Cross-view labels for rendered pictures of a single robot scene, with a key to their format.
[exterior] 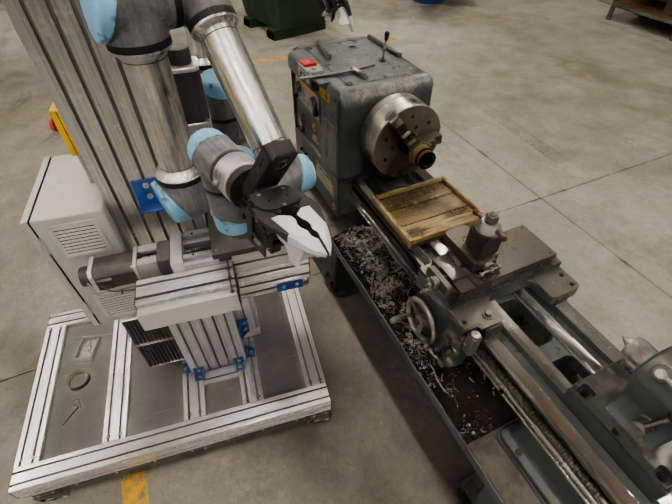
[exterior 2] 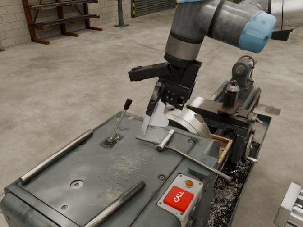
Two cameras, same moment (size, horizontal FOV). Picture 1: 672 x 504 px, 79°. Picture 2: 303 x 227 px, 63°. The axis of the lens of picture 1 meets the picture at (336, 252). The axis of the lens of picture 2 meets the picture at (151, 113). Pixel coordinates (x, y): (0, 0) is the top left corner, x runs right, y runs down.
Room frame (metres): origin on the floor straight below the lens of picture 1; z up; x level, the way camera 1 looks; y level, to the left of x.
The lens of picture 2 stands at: (2.13, 0.45, 1.77)
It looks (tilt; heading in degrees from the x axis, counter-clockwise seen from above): 30 degrees down; 237
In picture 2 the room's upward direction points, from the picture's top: straight up
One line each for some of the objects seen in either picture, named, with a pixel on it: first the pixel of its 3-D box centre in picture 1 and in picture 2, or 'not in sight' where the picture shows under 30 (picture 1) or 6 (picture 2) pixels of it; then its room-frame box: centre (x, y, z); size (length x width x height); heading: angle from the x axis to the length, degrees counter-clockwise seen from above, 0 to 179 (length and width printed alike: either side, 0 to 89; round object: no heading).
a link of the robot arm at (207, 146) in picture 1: (219, 159); not in sight; (0.61, 0.20, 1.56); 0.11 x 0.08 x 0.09; 38
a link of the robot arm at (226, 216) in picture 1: (238, 200); not in sight; (0.62, 0.19, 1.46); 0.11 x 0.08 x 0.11; 128
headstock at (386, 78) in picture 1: (353, 102); (128, 204); (1.87, -0.09, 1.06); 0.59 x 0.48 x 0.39; 25
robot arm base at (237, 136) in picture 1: (226, 125); not in sight; (1.37, 0.40, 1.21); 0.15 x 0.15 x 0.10
